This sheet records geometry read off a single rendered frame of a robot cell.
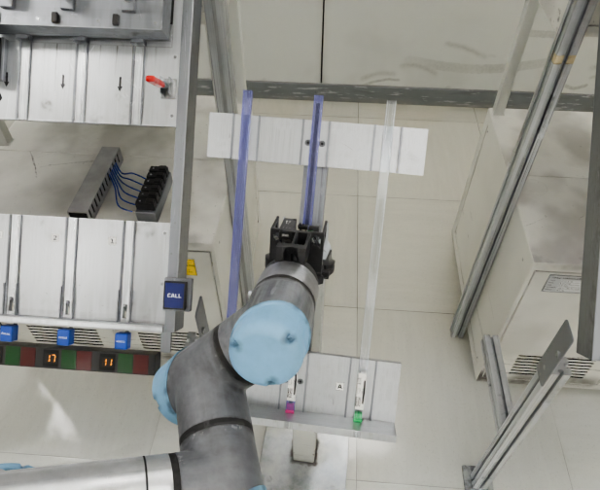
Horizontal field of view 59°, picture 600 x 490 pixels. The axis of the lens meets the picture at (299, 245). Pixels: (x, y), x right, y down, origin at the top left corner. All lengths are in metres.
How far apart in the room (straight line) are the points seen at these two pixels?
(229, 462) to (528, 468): 1.33
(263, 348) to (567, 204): 1.14
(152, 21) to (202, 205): 0.52
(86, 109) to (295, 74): 1.88
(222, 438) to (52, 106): 0.78
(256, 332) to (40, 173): 1.19
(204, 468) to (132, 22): 0.78
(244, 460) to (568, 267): 1.01
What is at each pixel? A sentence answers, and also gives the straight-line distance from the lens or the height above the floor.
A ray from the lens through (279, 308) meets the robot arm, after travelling 0.53.
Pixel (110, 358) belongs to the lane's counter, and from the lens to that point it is 1.09.
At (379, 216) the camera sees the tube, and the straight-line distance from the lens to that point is 0.83.
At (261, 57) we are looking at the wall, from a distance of 2.86.
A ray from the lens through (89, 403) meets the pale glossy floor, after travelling 1.85.
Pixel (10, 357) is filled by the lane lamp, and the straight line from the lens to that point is 1.18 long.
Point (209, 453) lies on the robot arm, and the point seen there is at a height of 1.06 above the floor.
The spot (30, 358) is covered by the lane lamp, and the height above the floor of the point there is 0.66.
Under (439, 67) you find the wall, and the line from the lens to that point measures 2.88.
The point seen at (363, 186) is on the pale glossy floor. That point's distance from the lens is 2.39.
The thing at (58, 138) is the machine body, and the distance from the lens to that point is 1.74.
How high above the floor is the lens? 1.55
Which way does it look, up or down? 47 degrees down
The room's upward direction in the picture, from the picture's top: straight up
